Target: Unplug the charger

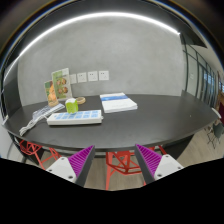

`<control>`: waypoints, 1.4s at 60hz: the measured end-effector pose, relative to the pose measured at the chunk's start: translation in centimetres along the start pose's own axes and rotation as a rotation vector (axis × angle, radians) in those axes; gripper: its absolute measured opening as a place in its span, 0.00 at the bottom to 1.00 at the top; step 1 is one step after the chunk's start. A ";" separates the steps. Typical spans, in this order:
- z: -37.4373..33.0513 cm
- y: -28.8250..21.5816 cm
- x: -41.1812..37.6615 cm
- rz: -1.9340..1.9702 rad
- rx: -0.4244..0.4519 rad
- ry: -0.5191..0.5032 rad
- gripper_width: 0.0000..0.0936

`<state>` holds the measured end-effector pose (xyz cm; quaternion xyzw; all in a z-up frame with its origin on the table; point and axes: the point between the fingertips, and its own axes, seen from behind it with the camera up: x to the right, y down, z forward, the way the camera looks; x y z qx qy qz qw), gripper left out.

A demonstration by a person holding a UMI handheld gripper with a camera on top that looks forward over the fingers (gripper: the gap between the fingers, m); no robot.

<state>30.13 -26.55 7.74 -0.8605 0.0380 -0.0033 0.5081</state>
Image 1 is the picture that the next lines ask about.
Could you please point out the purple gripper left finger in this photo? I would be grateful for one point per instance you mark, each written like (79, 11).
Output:
(74, 168)

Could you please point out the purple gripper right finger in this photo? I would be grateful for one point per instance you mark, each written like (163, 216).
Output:
(153, 165)

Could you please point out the green white charger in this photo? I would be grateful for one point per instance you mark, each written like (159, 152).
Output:
(71, 105)

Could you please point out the red metal stool left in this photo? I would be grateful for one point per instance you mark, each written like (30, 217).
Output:
(32, 149)

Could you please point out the red metal stool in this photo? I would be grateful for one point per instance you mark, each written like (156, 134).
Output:
(123, 162)
(32, 149)

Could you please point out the red metal stool centre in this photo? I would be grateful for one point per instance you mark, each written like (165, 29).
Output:
(123, 162)

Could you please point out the white power strip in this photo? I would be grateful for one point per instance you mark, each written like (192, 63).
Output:
(78, 118)

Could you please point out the round wooden coaster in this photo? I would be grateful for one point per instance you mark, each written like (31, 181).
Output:
(80, 100)

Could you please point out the white blue booklet stack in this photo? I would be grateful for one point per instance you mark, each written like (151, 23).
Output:
(117, 102)

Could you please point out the dark chair at right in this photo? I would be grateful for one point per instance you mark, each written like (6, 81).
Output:
(216, 130)

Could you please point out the large green menu card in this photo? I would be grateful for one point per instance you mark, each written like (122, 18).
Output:
(61, 82)

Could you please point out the white wall socket hidden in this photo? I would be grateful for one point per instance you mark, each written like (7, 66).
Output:
(73, 79)

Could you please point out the white wall socket left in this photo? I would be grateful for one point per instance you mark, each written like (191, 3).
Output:
(82, 77)

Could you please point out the white wall socket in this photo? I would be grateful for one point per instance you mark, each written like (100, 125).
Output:
(93, 76)
(82, 77)
(103, 75)

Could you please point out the white wall socket middle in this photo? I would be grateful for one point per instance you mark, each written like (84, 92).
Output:
(93, 76)

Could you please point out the white wall socket right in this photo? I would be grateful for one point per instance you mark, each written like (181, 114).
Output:
(103, 75)

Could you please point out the glass partition wall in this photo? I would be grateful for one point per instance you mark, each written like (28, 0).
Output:
(202, 76)

